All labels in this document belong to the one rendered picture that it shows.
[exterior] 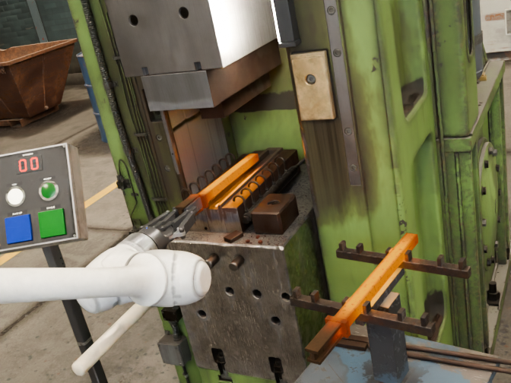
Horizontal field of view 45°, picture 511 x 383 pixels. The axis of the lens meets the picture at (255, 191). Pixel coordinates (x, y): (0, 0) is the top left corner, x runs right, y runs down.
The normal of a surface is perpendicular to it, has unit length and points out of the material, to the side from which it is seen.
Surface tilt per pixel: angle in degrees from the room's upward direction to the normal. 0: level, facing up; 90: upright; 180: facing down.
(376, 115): 90
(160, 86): 90
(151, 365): 0
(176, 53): 90
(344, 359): 0
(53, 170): 60
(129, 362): 0
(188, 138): 90
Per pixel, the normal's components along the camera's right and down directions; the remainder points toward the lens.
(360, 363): -0.19, -0.90
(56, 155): -0.11, -0.11
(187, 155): 0.88, 0.01
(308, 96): -0.43, 0.43
